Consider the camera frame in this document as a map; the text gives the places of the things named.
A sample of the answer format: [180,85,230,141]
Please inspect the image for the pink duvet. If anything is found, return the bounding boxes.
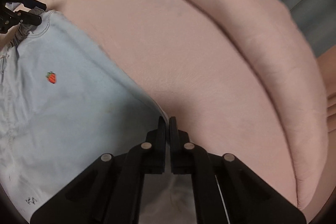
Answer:
[133,0,329,212]

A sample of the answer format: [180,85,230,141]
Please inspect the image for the light blue denim pants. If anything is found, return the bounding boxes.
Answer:
[0,9,200,224]

